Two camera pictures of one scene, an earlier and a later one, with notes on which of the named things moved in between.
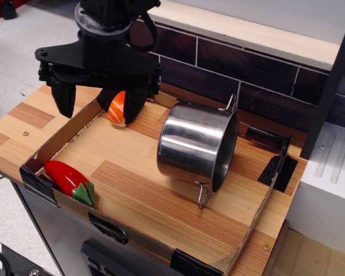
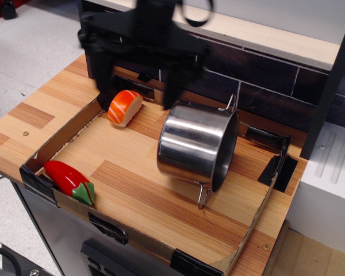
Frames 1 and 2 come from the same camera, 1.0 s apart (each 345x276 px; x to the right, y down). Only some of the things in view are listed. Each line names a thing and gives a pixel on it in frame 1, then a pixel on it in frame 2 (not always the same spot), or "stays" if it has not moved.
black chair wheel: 8,10 stays
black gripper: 98,59 to 148,31
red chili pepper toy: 69,182 stays
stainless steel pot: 198,142 stays
